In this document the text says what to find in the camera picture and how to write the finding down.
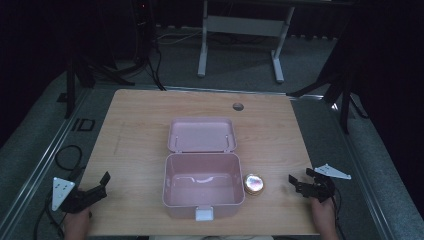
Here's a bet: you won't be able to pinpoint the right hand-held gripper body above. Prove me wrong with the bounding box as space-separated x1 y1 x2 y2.
299 163 352 204

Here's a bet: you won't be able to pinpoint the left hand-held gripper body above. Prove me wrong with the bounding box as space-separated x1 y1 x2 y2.
51 176 101 215

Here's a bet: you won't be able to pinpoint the round gold tin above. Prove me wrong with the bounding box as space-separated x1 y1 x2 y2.
243 172 266 197

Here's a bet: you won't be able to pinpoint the pink plastic lidded box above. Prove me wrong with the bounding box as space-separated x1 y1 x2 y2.
161 116 246 222

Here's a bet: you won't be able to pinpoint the person's left hand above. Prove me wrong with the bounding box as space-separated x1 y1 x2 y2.
62 207 93 240

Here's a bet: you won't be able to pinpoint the person's right hand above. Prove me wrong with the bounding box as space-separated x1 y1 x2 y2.
309 195 340 240

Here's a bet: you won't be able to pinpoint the black tripod stand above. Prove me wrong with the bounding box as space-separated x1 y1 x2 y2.
287 63 370 135
56 54 136 120

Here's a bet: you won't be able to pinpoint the black computer tower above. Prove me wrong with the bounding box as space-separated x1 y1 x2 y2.
130 0 157 66

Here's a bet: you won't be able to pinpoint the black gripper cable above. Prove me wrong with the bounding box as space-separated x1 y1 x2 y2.
331 187 348 240
32 144 86 240

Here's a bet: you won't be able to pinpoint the black floor cables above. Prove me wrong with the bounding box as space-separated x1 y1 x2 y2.
145 46 167 92

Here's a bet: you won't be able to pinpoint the white floor cable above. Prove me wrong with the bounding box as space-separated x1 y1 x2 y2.
154 29 203 46

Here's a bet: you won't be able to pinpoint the white desk frame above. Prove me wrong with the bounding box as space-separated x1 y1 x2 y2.
196 0 296 84

